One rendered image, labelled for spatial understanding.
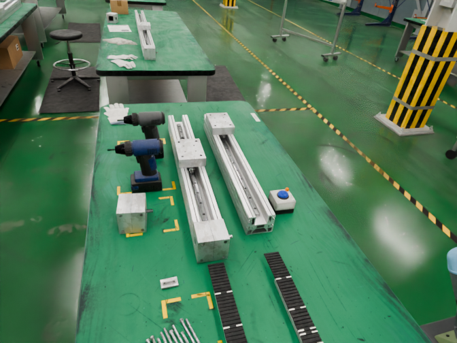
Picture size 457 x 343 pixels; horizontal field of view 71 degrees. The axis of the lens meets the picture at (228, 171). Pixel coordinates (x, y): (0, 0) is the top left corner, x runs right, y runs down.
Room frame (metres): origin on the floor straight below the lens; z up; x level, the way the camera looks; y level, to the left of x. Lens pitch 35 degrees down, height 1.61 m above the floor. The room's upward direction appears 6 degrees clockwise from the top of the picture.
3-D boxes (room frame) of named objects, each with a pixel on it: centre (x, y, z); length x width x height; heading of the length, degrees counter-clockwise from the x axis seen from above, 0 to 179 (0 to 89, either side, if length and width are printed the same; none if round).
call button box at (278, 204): (0.97, -0.21, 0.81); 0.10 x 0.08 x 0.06; 108
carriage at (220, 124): (1.44, 0.07, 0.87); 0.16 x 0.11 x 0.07; 18
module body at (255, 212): (1.20, -0.01, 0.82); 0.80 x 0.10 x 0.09; 18
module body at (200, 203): (1.14, 0.17, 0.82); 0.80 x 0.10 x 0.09; 18
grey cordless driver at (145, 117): (1.24, 0.40, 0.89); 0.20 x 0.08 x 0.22; 110
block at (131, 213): (0.81, 0.30, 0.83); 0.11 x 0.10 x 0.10; 104
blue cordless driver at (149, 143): (1.00, 0.35, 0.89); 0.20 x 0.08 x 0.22; 110
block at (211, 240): (0.72, 0.02, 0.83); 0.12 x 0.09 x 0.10; 108
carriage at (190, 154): (1.14, 0.17, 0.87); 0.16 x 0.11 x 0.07; 18
